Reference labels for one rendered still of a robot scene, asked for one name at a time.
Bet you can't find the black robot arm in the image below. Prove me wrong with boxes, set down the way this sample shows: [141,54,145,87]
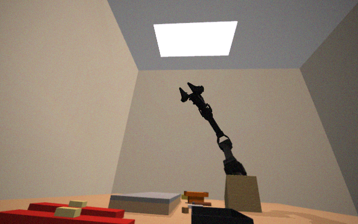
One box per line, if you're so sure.
[196,94,247,176]

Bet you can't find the red flat slab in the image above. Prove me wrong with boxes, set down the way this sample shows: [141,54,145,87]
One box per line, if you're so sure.
[28,201,125,219]
[0,207,135,224]

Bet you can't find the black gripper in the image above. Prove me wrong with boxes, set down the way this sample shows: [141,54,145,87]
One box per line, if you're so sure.
[179,82,204,105]

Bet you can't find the grey panel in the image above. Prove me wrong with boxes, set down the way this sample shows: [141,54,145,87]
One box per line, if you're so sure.
[108,192,181,215]

